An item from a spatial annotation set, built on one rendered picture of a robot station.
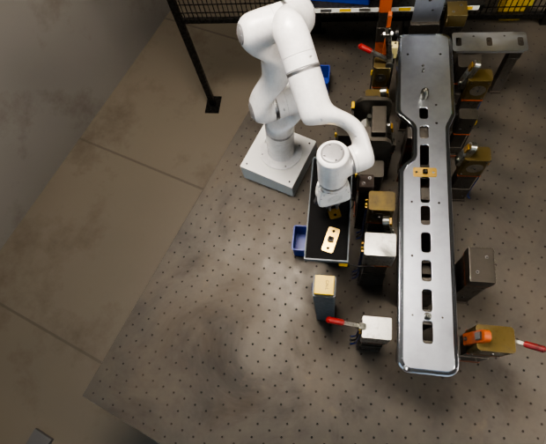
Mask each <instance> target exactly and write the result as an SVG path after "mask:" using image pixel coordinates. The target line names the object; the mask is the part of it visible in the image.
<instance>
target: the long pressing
mask: <svg viewBox="0 0 546 444"><path fill-rule="evenodd" d="M397 41H398V50H397V55H396V100H395V112H396V114H397V116H398V117H399V118H400V119H401V120H403V121H404V122H405V123H406V124H408V125H409V126H410V128H411V131H412V156H411V158H410V159H409V160H408V161H407V162H405V163H404V164H403V165H402V166H401V167H400V169H399V172H398V260H397V363H398V365H399V367H400V368H401V369H402V370H403V371H404V372H407V373H411V374H427V375H435V376H444V377H450V376H453V375H455V374H456V373H457V371H458V369H459V347H458V326H457V306H456V284H455V264H454V223H453V202H452V182H451V161H450V140H449V128H450V126H451V124H452V122H453V120H454V117H455V101H454V67H453V49H452V39H451V38H450V37H449V36H448V35H446V34H443V33H435V34H401V35H399V36H398V38H397ZM407 54H409V55H407ZM440 54H441V55H440ZM422 64H424V67H422ZM423 68H424V72H422V70H423ZM425 87H427V88H428V89H429V95H428V98H427V99H426V100H420V98H419V95H420V93H421V90H422V89H423V88H425ZM435 104H437V106H435ZM420 108H426V109H427V114H428V117H427V118H426V119H421V118H420V112H419V110H420ZM435 122H437V123H438V124H436V123H435ZM420 127H427V128H428V137H427V138H421V137H420ZM421 145H427V146H428V154H429V167H435V168H437V177H428V178H429V194H430V202H429V203H423V202H421V178H422V177H414V176H413V168H414V167H420V146H421ZM411 201H413V203H412V202H411ZM438 202H440V204H438ZM422 206H428V207H429V208H430V224H429V225H423V224H422V223H421V207H422ZM422 233H429V234H430V236H431V251H430V252H423V251H422V236H421V235H422ZM411 255H413V256H411ZM422 261H429V262H431V274H432V280H431V281H424V280H423V279H422ZM423 290H429V291H431V292H432V311H431V312H426V311H424V310H423V298H422V291H423ZM424 313H430V314H431V315H432V318H431V319H430V320H425V319H424ZM412 314H413V316H412ZM442 316H443V317H444V318H443V319H442V318H441V317H442ZM423 321H429V322H432V343H431V344H426V343H424V341H423Z"/></svg>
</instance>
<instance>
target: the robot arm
mask: <svg viewBox="0 0 546 444"><path fill-rule="evenodd" d="M314 23H315V11H314V6H313V4H312V2H311V1H310V0H283V1H280V2H277V3H274V4H269V5H266V6H263V7H261V8H258V9H255V10H253V11H250V12H247V13H246V14H244V15H243V16H242V17H241V18H240V20H239V22H238V25H237V36H238V39H239V42H240V45H241V46H242V47H243V48H244V49H245V50H246V51H247V52H248V53H249V54H250V55H251V56H253V57H255V58H257V59H260V60H261V65H262V76H261V78H260V79H259V81H258V82H257V84H256V86H255V88H254V90H253V91H252V93H251V95H250V98H249V102H248V108H249V112H250V114H251V117H252V118H253V119H254V120H255V121H256V122H258V123H262V124H264V123H265V133H266V137H265V138H264V140H263V141H262V144H261V147H260V154H261V158H262V161H263V162H264V163H265V164H266V165H267V166H268V167H271V168H273V169H276V170H285V169H288V168H291V167H293V166H295V165H296V164H297V163H298V162H299V160H300V158H301V155H302V145H301V142H300V141H299V140H298V138H297V137H295V136H294V125H295V124H296V123H297V122H298V121H299V120H300V119H301V121H302V122H303V123H304V124H305V125H309V126H314V125H325V124H330V125H335V126H338V127H341V128H342V129H344V130H345V131H346V132H347V133H348V134H349V136H350V140H351V145H350V146H348V147H347V146H346V145H345V144H343V143H341V142H339V141H327V142H325V143H324V144H322V145H321V146H320V147H319V149H318V151H317V171H318V182H317V185H316V190H315V195H316V198H315V199H314V204H318V205H319V206H320V207H326V209H327V208H328V210H329V211H331V205H333V204H334V205H335V206H336V209H338V205H340V203H342V202H346V201H348V200H349V199H350V195H351V192H350V184H349V181H348V177H349V176H351V175H353V174H356V173H359V172H362V171H365V170H366V169H368V168H370V167H372V166H373V164H374V154H373V148H372V145H371V142H370V139H369V136H368V134H367V132H366V130H365V127H364V126H363V124H362V123H361V122H360V121H359V120H358V119H357V118H356V117H354V116H353V115H351V114H349V113H347V112H345V111H343V110H341V109H339V108H337V107H335V106H334V105H333V104H332V103H331V101H330V99H329V96H328V91H327V87H326V85H325V81H324V78H323V75H322V72H321V66H320V64H319V60H318V57H317V55H316V51H315V48H314V44H313V40H312V37H311V34H310V33H311V31H312V30H313V28H314Z"/></svg>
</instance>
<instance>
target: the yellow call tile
mask: <svg viewBox="0 0 546 444"><path fill-rule="evenodd" d="M334 283H335V277H334V276H323V275H315V280H314V294H320V295H330V296H333V295H334Z"/></svg>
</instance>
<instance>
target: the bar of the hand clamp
mask: <svg viewBox="0 0 546 444"><path fill-rule="evenodd" d="M393 35H395V36H396V37H398V36H399V29H396V30H395V32H393V31H391V27H386V28H385V32H383V33H381V34H380V36H383V37H385V41H386V56H387V63H388V62H393V53H392V36H393Z"/></svg>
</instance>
